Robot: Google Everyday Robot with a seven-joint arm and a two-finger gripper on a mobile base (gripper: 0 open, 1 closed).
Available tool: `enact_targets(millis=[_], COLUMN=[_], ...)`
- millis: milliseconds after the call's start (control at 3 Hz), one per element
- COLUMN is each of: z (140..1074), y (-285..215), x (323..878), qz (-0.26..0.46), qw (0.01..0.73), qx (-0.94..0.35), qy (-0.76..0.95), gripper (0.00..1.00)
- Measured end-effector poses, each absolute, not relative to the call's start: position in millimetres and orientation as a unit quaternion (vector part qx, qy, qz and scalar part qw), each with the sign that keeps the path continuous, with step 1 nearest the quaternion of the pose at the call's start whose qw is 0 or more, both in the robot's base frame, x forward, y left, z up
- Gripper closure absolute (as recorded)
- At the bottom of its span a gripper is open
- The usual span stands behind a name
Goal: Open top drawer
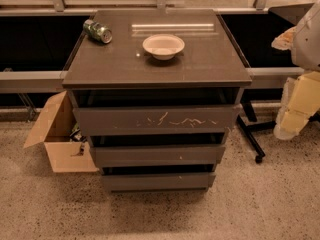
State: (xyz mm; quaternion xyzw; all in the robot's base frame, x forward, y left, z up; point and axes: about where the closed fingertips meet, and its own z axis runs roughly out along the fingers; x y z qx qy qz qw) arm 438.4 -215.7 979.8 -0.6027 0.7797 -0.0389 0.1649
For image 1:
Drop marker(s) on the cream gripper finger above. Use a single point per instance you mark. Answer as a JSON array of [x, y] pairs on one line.
[[285, 40], [300, 100]]

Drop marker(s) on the grey top drawer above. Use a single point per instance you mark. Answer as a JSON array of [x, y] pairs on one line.
[[155, 120]]

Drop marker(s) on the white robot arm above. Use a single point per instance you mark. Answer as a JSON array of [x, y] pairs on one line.
[[305, 51]]

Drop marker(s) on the black side table top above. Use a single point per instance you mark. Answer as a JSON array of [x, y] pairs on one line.
[[291, 13]]

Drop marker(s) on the dark grey drawer cabinet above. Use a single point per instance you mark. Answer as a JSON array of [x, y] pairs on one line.
[[207, 72]]

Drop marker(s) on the grey bottom drawer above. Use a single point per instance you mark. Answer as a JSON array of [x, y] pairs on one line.
[[155, 182]]

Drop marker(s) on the open cardboard box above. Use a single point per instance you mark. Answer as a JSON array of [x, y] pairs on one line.
[[53, 128]]

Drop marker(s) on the white paper bowl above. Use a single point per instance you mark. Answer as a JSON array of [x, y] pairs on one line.
[[163, 46]]

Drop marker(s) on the green soda can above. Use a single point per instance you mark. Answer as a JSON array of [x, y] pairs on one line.
[[97, 31]]

